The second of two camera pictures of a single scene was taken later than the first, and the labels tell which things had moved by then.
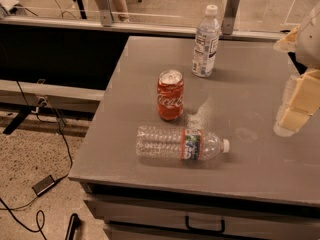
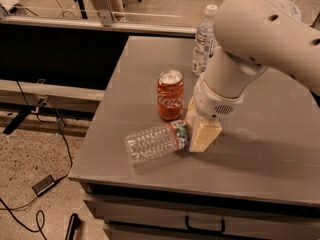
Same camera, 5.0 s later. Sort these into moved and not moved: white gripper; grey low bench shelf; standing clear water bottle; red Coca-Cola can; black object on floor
Moved: white gripper
Not moved: red Coca-Cola can; black object on floor; grey low bench shelf; standing clear water bottle
